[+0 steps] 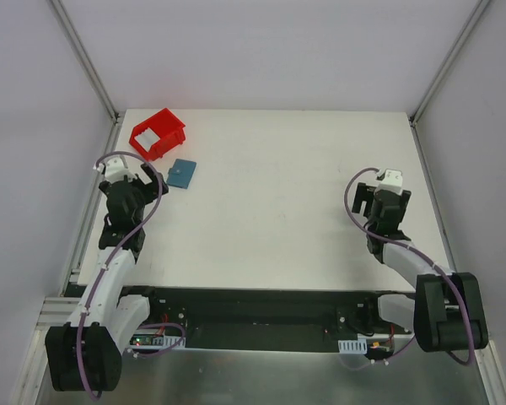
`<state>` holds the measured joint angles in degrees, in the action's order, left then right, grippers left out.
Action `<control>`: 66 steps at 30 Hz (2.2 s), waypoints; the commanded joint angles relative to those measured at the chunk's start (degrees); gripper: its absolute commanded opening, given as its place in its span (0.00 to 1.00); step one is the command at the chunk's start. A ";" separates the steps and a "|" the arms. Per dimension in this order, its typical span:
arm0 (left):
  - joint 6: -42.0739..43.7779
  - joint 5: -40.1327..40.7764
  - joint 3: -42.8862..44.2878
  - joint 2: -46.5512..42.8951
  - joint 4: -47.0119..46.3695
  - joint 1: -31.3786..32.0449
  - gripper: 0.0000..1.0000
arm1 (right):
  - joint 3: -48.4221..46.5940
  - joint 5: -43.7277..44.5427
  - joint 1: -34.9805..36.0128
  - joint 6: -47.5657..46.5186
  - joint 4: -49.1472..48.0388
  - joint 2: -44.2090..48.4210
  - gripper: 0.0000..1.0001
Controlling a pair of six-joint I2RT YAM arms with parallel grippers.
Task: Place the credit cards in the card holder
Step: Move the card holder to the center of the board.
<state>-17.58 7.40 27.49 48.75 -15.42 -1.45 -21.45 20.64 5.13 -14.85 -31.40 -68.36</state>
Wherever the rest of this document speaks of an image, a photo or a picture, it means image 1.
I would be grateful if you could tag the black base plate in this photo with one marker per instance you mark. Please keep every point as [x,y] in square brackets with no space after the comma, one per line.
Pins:
[267,320]

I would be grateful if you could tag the right white cable duct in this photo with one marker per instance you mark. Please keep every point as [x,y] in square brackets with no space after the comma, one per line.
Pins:
[353,347]

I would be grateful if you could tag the blue leather card holder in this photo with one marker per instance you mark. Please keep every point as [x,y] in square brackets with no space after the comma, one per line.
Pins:
[181,173]

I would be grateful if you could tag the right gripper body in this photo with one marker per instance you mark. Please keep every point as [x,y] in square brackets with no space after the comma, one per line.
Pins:
[360,199]

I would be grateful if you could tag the left white cable duct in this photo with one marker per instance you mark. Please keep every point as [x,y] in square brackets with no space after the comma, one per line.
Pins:
[155,343]

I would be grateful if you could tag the aluminium frame post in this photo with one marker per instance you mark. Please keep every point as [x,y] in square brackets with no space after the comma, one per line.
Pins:
[450,58]
[73,38]

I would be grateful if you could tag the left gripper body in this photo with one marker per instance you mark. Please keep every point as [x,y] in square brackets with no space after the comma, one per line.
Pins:
[153,186]

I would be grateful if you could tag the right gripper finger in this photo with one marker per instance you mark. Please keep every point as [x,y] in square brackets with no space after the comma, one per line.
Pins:
[404,199]
[363,199]

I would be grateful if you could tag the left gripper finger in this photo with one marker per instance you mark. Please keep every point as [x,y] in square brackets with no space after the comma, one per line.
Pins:
[157,185]
[109,177]

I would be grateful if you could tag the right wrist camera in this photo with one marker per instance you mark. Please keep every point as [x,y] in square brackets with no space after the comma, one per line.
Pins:
[390,180]

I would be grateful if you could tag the left aluminium frame post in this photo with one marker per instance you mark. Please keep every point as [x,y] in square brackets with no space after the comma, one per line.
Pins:
[73,38]

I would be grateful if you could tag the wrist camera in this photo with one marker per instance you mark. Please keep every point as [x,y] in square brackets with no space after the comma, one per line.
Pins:
[390,180]
[113,163]

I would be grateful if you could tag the red plastic bin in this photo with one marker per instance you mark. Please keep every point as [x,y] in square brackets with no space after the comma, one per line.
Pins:
[168,126]

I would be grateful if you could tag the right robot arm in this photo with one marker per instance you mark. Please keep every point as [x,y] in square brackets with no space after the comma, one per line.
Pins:
[447,309]

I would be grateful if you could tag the aluminium front rail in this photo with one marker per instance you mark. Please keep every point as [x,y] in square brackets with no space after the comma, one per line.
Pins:
[56,310]

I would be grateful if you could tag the right aluminium frame post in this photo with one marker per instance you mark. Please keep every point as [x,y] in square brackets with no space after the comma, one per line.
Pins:
[450,58]

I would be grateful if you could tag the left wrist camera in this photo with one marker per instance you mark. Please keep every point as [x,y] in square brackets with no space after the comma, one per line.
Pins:
[113,163]

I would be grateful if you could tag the white cable duct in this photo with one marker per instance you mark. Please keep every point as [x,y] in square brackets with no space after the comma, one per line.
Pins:
[155,343]
[353,347]

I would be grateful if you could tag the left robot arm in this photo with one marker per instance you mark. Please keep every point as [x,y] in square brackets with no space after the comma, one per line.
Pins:
[85,353]

